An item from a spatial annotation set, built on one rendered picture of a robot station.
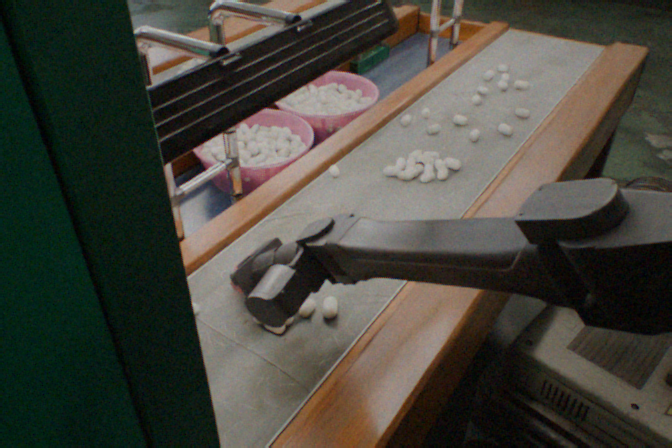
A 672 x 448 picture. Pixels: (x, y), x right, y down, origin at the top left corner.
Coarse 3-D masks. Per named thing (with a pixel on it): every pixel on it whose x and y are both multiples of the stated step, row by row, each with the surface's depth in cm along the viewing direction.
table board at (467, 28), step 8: (424, 16) 203; (440, 16) 201; (424, 24) 205; (440, 24) 201; (464, 24) 196; (472, 24) 195; (480, 24) 194; (424, 32) 206; (448, 32) 201; (464, 32) 198; (472, 32) 196; (528, 32) 187; (464, 40) 199; (568, 40) 181
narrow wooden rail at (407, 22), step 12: (396, 12) 196; (408, 12) 196; (408, 24) 199; (396, 36) 194; (408, 36) 202; (348, 72) 176; (324, 84) 167; (276, 108) 152; (252, 120) 145; (264, 120) 149; (192, 156) 131; (180, 168) 129
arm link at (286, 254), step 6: (294, 240) 76; (282, 246) 78; (288, 246) 76; (294, 246) 74; (276, 252) 78; (282, 252) 76; (288, 252) 75; (294, 252) 74; (276, 258) 77; (282, 258) 76; (288, 258) 75; (294, 258) 74; (276, 264) 77; (282, 264) 76; (288, 264) 73
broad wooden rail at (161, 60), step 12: (276, 0) 207; (288, 0) 207; (300, 0) 207; (312, 0) 208; (324, 0) 213; (300, 12) 203; (228, 24) 186; (240, 24) 186; (252, 24) 186; (264, 24) 190; (192, 36) 177; (204, 36) 177; (228, 36) 178; (240, 36) 182; (156, 48) 169; (156, 60) 161; (168, 60) 162; (180, 60) 165; (156, 72) 159
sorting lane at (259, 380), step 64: (512, 64) 165; (576, 64) 165; (384, 128) 134; (448, 128) 134; (320, 192) 113; (384, 192) 113; (448, 192) 113; (320, 320) 85; (256, 384) 76; (320, 384) 76
